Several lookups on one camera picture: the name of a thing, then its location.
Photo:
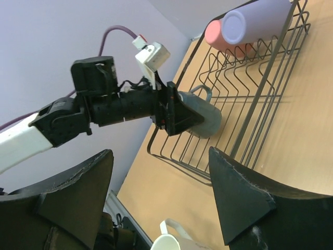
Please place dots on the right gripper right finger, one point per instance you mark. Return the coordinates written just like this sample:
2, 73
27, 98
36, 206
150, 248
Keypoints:
257, 212

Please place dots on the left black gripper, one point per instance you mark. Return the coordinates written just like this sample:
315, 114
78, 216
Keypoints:
173, 111

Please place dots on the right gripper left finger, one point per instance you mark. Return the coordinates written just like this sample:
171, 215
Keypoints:
60, 212

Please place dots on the grey ceramic mug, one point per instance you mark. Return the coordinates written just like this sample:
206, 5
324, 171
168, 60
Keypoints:
212, 115

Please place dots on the black wire dish rack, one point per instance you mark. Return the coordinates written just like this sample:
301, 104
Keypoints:
247, 91

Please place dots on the pink plastic cup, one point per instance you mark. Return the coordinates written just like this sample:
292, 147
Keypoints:
213, 36

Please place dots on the purple plastic cup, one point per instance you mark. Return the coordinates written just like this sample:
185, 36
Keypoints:
258, 20

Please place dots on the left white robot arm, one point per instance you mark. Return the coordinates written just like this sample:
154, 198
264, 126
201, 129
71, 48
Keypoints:
67, 117

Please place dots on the white ceramic mug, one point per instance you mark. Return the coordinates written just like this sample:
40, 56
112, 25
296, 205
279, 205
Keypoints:
173, 235

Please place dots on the aluminium mounting rail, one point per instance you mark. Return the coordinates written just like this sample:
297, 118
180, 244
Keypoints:
122, 216

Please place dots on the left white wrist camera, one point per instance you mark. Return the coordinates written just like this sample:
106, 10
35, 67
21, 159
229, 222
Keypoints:
150, 58

